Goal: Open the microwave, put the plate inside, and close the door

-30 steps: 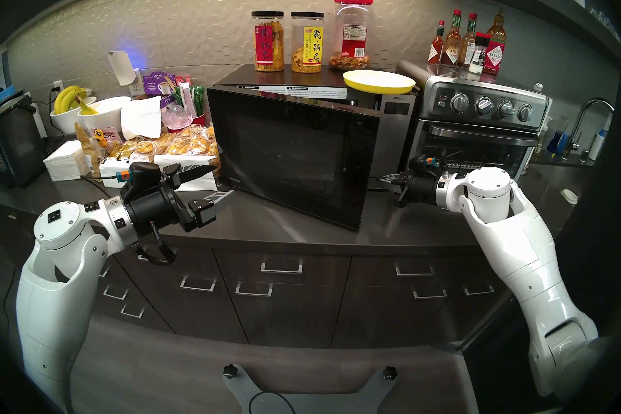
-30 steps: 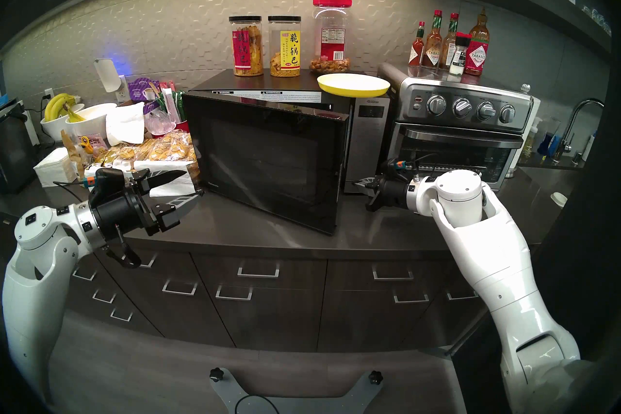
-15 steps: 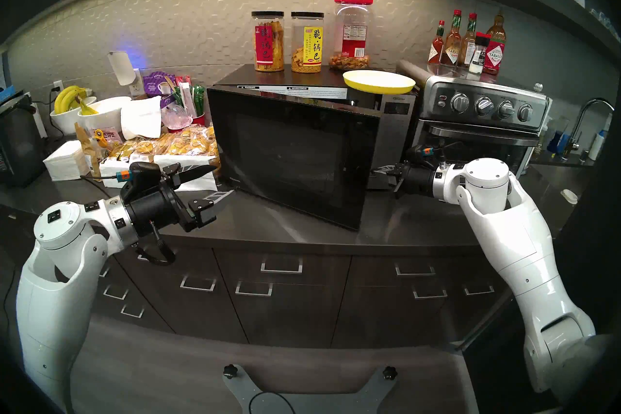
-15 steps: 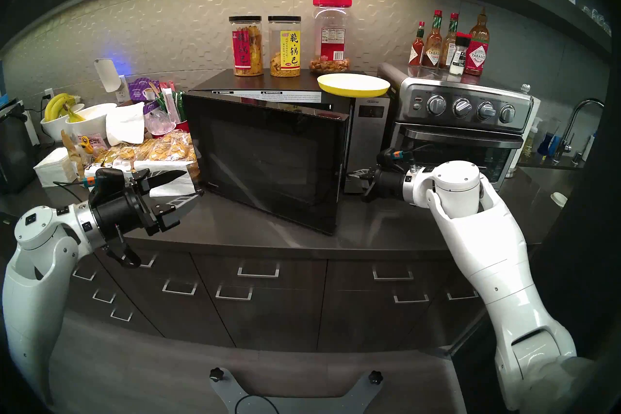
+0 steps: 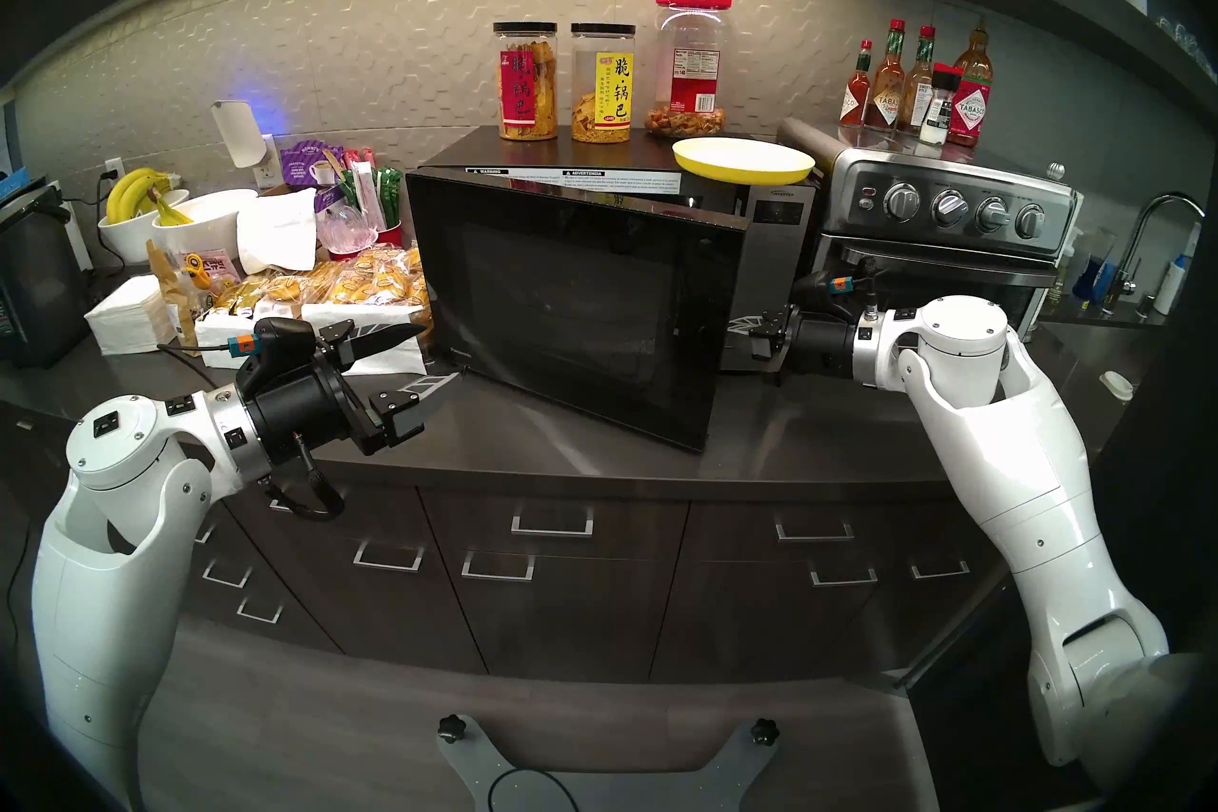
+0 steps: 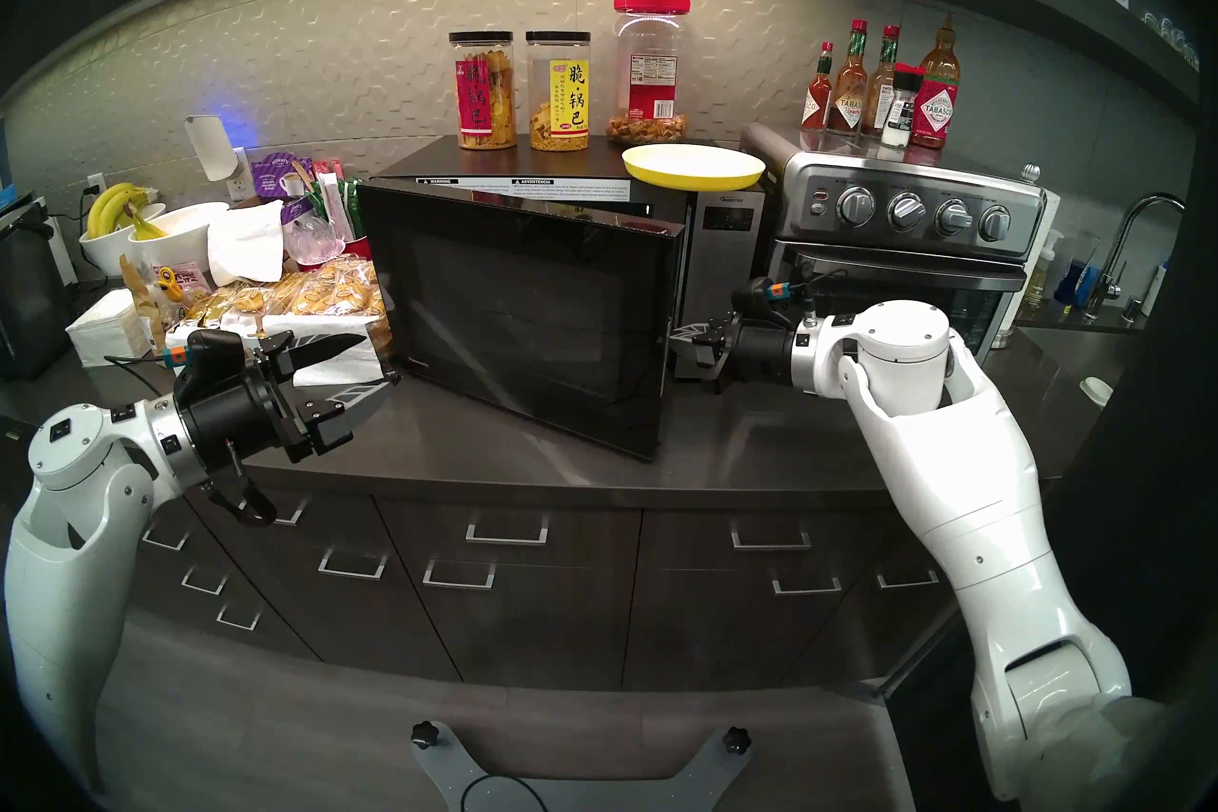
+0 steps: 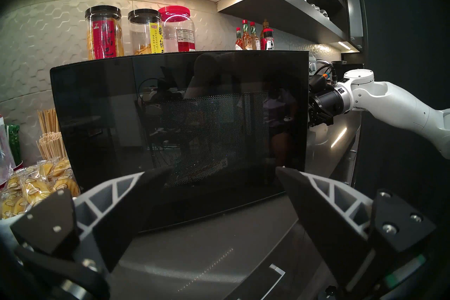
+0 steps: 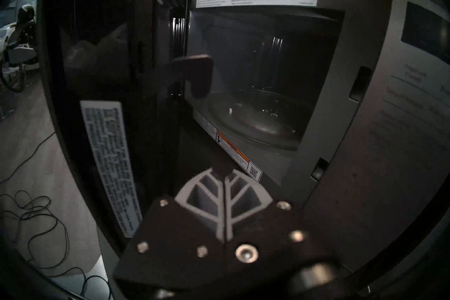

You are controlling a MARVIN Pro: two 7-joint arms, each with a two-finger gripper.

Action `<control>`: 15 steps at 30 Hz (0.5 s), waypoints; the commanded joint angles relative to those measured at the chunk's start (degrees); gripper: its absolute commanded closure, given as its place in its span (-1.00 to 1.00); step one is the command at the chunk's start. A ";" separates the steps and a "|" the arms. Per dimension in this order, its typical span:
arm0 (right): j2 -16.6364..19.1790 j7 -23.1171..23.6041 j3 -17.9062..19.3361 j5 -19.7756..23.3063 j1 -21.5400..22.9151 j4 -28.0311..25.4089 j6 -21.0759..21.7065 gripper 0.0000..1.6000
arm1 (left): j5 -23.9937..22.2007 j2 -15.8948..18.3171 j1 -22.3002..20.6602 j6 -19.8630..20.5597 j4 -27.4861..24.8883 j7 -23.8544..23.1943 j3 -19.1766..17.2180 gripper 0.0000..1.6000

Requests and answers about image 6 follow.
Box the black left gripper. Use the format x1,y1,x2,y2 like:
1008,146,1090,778
177,331,403,480

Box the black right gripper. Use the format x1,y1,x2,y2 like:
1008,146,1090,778
670,313,798,392

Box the black silver microwave oven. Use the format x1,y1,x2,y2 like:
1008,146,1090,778
371,135,768,383

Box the yellow plate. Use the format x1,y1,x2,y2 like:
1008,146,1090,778
622,144,767,191

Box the white box of packaged cakes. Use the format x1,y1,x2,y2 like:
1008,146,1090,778
167,254,399,389

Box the white stick packets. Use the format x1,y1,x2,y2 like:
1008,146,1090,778
309,158,353,240

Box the pink snack bag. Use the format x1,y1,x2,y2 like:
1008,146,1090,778
152,260,212,307

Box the brown paper packet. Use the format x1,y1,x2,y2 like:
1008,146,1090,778
119,254,170,364

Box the large white bowl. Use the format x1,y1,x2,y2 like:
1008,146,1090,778
127,201,231,288

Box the silver toaster oven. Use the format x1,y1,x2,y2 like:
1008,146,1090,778
740,121,1048,373

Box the purple snack packet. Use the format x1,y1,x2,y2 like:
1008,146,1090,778
250,152,315,202

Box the white napkin stack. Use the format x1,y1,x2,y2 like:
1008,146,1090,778
65,289,153,369

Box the small white bowl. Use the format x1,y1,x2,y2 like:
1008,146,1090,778
78,201,167,278

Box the small red Tabasco bottle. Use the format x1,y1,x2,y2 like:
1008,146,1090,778
801,42,836,133

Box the large clear jar red lid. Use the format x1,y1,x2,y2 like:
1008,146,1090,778
609,0,692,145

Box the yellow banana bunch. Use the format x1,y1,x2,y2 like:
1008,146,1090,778
86,182,170,242

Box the snack jar yellow label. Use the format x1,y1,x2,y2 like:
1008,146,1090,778
525,31,592,153

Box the tall Tabasco sauce bottle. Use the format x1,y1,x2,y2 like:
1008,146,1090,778
828,20,870,136

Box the pepper shaker red cap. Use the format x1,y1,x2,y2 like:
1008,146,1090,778
880,63,926,148

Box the dark lower drawer cabinet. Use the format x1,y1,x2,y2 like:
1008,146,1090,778
124,468,1029,697

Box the slim green-neck sauce bottle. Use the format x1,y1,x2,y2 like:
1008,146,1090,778
861,25,901,137

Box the snack jar red label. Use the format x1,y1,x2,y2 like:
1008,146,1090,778
449,31,518,151

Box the large Tabasco bottle diamond label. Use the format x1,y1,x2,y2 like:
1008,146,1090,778
912,16,961,149

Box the clear soap bottle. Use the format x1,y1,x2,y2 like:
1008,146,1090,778
1023,235,1065,312

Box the chrome sink faucet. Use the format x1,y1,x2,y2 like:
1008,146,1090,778
1085,194,1187,321

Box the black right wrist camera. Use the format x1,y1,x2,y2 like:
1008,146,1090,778
731,275,791,322

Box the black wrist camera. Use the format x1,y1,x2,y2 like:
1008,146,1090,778
157,329,250,407
731,275,791,322

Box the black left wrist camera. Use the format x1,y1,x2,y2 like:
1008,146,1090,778
157,329,250,407

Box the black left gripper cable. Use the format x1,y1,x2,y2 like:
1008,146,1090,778
202,437,279,528

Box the white plug-in wall device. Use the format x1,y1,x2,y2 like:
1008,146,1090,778
184,116,250,202

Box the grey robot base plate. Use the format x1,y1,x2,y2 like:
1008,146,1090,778
411,722,753,812

